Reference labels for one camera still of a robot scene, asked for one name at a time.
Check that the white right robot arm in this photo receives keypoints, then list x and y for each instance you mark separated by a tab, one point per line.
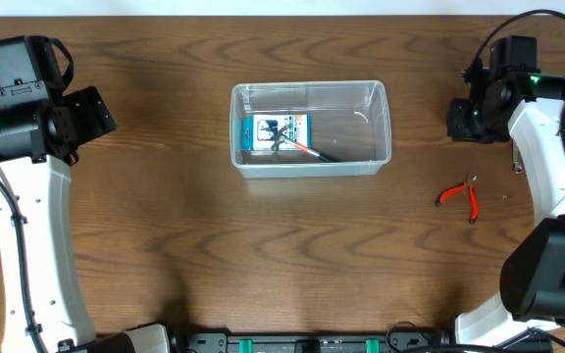
528	108

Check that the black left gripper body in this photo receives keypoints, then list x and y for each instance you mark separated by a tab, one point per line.
92	113

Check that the orange black pen tool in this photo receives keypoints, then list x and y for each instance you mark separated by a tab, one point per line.
280	139

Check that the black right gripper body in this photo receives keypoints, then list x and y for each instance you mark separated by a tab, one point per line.
460	121

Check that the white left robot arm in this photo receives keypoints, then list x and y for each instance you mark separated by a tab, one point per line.
45	311

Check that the silver ring wrench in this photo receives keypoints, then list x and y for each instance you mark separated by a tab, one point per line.
516	159

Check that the clear plastic container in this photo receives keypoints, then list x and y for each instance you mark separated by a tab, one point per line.
349	120

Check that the red handled pliers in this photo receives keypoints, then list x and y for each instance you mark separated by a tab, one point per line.
466	185

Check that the black rail with green clips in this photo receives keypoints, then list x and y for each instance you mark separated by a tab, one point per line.
398	340

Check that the blue white screwdriver box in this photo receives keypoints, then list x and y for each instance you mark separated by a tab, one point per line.
258	130

